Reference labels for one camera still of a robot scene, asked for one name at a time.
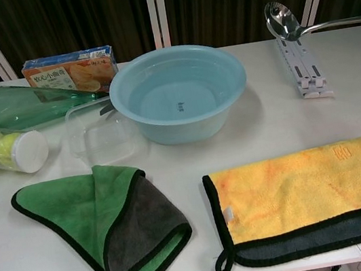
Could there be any green plastic spray bottle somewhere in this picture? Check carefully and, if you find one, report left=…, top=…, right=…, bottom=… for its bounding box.
left=0, top=69, right=115, bottom=137

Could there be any blue orange biscuit box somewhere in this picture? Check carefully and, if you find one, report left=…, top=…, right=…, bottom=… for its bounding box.
left=20, top=43, right=123, bottom=106

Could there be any white folding laptop stand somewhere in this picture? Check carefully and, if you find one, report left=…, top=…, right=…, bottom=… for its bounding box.
left=274, top=29, right=336, bottom=105

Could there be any yellow grey microfibre cloth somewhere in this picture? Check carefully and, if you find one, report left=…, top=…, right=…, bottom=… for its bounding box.
left=198, top=136, right=361, bottom=271

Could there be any clear plastic food container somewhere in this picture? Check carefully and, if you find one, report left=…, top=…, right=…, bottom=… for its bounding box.
left=62, top=94, right=139, bottom=170

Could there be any clear tennis ball tube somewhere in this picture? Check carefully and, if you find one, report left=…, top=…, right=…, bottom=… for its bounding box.
left=0, top=113, right=53, bottom=179

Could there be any metal ladle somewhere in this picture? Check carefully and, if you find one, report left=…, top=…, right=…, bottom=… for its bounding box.
left=262, top=0, right=361, bottom=45

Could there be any light blue plastic basin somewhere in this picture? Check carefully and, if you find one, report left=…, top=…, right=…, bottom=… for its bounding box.
left=103, top=36, right=256, bottom=154

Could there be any green grey microfibre cloth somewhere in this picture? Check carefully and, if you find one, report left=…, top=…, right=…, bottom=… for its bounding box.
left=7, top=151, right=199, bottom=271

